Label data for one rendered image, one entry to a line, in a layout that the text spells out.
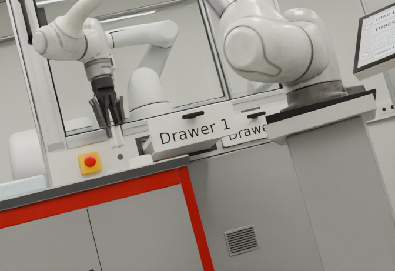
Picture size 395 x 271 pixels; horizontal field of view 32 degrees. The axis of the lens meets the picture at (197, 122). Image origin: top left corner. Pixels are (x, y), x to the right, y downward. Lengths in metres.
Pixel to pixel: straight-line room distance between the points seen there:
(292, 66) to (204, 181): 0.96
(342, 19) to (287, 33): 4.62
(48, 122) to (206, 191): 0.63
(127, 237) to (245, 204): 0.78
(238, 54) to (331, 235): 0.51
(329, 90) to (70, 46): 0.85
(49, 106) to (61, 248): 0.79
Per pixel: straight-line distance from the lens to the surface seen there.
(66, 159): 2.53
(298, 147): 1.80
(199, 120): 2.26
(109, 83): 2.32
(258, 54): 1.64
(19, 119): 5.86
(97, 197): 1.93
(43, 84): 2.59
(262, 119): 2.65
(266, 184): 2.64
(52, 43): 2.20
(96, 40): 2.32
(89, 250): 1.92
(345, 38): 6.28
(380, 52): 2.68
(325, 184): 1.79
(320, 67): 1.83
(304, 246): 2.66
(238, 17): 1.72
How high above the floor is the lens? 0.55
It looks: 8 degrees up
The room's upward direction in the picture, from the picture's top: 15 degrees counter-clockwise
